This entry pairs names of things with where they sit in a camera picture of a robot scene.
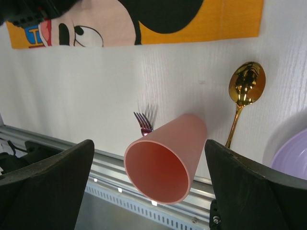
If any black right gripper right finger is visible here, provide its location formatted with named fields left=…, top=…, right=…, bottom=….
left=204, top=139, right=307, bottom=230

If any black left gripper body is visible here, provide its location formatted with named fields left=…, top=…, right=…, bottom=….
left=0, top=0, right=77, bottom=27

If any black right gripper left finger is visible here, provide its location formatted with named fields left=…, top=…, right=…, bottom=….
left=0, top=139, right=94, bottom=230

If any lavender plastic plate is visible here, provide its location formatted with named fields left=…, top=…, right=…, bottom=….
left=271, top=129, right=307, bottom=180

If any orange Mickey Mouse placemat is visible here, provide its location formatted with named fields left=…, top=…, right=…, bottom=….
left=5, top=0, right=263, bottom=49

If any pink plastic cup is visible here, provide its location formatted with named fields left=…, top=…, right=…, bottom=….
left=124, top=114, right=207, bottom=204

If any gold spoon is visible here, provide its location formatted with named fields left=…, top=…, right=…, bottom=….
left=225, top=61, right=266, bottom=148

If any iridescent purple fork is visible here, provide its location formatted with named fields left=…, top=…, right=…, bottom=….
left=133, top=112, right=153, bottom=137

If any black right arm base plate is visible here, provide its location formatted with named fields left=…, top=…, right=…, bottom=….
left=209, top=200, right=222, bottom=230

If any aluminium rail frame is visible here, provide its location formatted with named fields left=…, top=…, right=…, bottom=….
left=0, top=126, right=215, bottom=219

